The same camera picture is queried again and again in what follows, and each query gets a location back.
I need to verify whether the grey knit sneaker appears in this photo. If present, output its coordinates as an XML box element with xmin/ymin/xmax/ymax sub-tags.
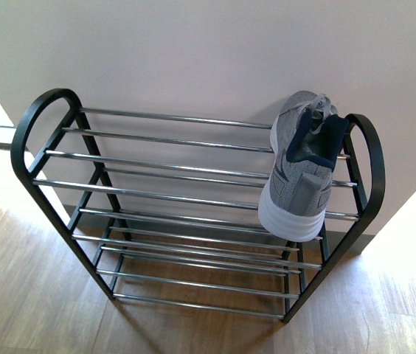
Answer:
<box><xmin>258</xmin><ymin>91</ymin><xmax>349</xmax><ymax>243</ymax></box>

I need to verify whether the black metal shoe rack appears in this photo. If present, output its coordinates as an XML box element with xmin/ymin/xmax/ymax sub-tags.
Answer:
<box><xmin>11</xmin><ymin>88</ymin><xmax>385</xmax><ymax>322</ymax></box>

